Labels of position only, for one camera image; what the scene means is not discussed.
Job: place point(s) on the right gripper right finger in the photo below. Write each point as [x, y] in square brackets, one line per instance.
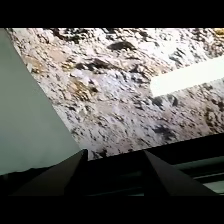
[166, 180]

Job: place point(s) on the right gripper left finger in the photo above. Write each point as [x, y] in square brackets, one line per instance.
[58, 176]

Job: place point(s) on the white garment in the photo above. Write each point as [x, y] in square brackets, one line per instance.
[30, 126]

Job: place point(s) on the silver frame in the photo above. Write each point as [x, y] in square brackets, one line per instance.
[208, 165]

